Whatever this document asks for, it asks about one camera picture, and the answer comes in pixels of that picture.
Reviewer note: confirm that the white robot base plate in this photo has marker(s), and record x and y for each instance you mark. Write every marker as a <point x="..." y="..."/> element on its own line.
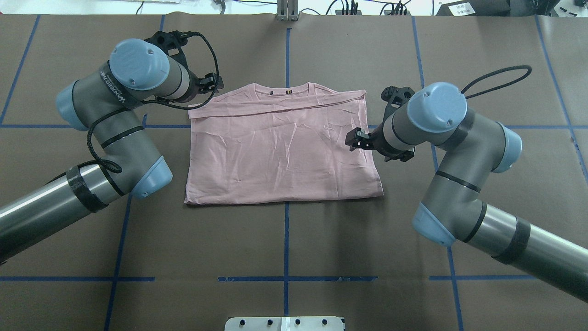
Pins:
<point x="286" y="323"/>

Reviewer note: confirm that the aluminium frame post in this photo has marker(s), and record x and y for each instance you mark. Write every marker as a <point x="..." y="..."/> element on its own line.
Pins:
<point x="287" y="10"/>

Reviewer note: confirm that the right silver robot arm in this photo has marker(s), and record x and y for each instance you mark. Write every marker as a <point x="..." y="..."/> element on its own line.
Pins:
<point x="474" y="146"/>

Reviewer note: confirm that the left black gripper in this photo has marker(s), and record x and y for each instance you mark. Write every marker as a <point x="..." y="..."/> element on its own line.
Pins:
<point x="195" y="88"/>

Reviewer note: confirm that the pink Snoopy t-shirt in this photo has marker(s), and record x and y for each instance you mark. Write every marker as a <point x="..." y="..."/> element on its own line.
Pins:
<point x="257" y="145"/>

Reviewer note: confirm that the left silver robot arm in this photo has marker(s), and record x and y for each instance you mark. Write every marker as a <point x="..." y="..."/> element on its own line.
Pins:
<point x="168" y="69"/>

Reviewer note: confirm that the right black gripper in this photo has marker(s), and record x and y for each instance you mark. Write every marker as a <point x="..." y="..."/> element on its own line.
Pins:
<point x="375" y="139"/>

